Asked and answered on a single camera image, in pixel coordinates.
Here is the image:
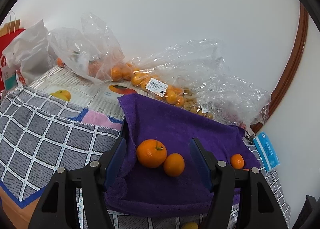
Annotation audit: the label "oval orange kumquat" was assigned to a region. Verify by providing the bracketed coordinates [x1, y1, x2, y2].
[163, 153, 185, 177]

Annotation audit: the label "orange tangerine with stem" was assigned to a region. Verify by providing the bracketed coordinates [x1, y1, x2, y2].
[136, 139, 167, 168]

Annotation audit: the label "clear bag of oranges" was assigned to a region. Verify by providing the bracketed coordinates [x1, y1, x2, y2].
[47, 13, 132, 85]

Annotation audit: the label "bumpy orange tangerine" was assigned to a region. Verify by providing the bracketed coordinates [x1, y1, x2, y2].
[230, 154, 245, 169]

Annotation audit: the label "fruit printed carton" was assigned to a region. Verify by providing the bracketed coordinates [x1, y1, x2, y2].
[29, 67, 151, 120]

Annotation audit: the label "white plastic bag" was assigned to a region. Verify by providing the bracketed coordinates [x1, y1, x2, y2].
[3, 20, 57, 85]

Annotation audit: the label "purple towel covered tray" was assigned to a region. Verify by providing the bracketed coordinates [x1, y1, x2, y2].
[105, 94, 259, 217]

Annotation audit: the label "clear bag red fruits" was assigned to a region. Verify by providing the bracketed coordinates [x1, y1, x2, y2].
[197, 74, 271, 128]

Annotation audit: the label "red paper shopping bag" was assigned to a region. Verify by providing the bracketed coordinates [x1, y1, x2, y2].
[0, 11, 27, 92]

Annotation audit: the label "clear bag of kumquats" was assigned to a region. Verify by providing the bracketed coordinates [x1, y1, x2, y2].
[128, 39, 225, 120]

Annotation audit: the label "blue tissue pack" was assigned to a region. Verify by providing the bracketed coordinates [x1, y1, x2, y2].
[252, 132, 280, 172]

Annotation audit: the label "brown wooden door frame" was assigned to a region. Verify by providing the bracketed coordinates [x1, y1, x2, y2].
[249, 1, 309, 134]

